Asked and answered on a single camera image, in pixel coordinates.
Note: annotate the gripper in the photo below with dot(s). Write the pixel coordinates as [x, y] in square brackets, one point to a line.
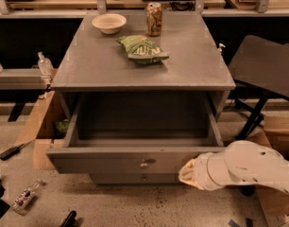
[201, 171]

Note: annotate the grey top drawer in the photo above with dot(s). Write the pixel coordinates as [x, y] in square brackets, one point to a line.
[137, 133]

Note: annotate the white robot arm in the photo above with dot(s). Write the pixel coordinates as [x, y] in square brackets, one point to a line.
[241, 163]

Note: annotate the grey wooden cabinet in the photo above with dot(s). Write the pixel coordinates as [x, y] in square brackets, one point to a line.
[96, 63]

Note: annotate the cardboard box right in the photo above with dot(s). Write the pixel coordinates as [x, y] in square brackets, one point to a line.
[275, 203]

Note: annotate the cardboard box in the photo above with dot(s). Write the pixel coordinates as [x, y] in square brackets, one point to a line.
[39, 129]
[275, 203]

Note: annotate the black object bottom edge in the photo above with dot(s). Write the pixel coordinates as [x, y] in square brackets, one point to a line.
[70, 220]

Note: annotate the small white pump bottle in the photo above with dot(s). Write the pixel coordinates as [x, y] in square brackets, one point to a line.
[221, 48]

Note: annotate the black folding chair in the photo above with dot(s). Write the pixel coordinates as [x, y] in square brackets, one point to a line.
[264, 65]

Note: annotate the green chip bag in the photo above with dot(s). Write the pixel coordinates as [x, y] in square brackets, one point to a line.
[141, 49]

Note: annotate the cardboard box left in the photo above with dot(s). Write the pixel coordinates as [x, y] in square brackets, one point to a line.
[39, 129]

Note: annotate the yellow drink can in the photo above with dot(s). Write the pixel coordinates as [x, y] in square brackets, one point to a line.
[154, 19]

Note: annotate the white bowl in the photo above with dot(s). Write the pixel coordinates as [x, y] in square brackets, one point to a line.
[109, 23]

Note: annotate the clear plastic bottle on floor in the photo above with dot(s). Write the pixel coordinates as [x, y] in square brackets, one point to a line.
[29, 194]

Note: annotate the black power adapter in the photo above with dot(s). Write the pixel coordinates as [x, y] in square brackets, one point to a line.
[9, 153]

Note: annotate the clear bottle on shelf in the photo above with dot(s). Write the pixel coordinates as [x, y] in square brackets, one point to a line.
[45, 64]

